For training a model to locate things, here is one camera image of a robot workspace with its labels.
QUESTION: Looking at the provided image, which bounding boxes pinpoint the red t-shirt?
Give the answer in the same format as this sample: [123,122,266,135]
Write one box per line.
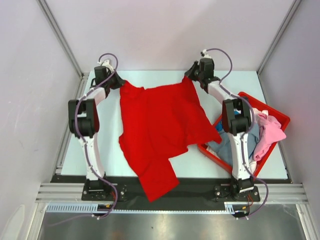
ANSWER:
[119,77,222,202]

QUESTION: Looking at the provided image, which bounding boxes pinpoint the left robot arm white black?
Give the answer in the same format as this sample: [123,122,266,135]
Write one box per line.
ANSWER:
[68,62,125,201]

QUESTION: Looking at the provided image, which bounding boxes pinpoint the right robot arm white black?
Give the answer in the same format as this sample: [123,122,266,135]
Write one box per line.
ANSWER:
[184,56,254,201]

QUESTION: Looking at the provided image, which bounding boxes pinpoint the blue t-shirt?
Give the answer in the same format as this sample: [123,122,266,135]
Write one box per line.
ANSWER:
[215,120,225,134]

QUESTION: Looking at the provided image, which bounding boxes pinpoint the grey-blue t-shirt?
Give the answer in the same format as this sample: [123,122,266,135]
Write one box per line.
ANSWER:
[207,123,260,165]

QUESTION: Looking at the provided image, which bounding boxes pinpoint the pink t-shirt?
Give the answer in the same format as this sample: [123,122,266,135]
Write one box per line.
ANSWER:
[253,112,287,162]

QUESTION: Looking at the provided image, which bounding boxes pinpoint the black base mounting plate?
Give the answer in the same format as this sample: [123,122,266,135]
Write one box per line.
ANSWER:
[81,177,261,212]

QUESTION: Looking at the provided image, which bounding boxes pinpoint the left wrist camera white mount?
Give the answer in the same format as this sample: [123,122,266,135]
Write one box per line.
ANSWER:
[98,58,114,72]

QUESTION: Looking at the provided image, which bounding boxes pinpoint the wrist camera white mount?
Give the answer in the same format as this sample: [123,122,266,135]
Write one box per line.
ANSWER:
[200,49,212,59]
[98,58,114,72]

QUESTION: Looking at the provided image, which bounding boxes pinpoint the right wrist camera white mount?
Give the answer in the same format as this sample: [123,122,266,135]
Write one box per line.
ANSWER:
[200,49,212,59]

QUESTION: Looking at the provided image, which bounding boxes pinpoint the left aluminium corner post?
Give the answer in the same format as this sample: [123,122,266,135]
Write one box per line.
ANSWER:
[36,0,85,80]

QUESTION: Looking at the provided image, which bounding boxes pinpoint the aluminium corner post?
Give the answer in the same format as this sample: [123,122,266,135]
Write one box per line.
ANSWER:
[256,0,303,76]
[36,0,85,80]

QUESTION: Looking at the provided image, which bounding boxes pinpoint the right aluminium corner post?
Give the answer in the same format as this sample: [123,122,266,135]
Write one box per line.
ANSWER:
[256,0,303,76]

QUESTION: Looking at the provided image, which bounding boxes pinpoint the left grey cable duct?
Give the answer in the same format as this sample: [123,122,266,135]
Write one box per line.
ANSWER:
[46,203,113,214]

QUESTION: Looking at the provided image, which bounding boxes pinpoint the grey cable duct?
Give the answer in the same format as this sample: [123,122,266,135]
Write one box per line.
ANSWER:
[224,202,250,216]
[46,203,113,214]

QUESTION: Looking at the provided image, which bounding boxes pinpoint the right grey cable duct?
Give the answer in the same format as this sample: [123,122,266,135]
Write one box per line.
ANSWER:
[224,202,250,216]

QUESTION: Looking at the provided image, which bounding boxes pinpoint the aluminium front rail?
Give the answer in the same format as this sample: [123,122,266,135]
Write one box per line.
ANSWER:
[35,183,309,204]

